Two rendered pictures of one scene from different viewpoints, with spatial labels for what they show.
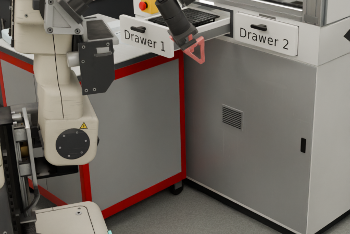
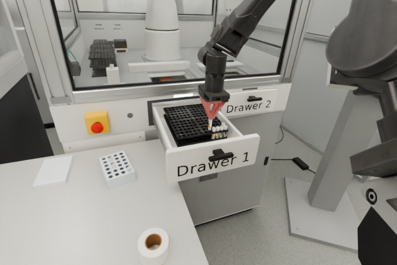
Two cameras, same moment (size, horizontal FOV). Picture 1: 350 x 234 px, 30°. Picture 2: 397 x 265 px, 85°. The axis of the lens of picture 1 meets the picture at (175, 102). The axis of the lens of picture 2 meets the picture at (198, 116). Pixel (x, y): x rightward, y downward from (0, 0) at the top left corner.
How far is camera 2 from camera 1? 2.33 m
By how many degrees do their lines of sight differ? 62
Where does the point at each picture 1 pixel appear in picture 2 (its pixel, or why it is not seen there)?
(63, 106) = not seen: outside the picture
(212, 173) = not seen: hidden behind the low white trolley
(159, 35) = (243, 148)
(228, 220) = (210, 235)
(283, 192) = (247, 193)
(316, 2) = (291, 66)
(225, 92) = not seen: hidden behind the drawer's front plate
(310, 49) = (281, 100)
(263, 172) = (233, 192)
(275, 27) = (261, 94)
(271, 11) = (254, 83)
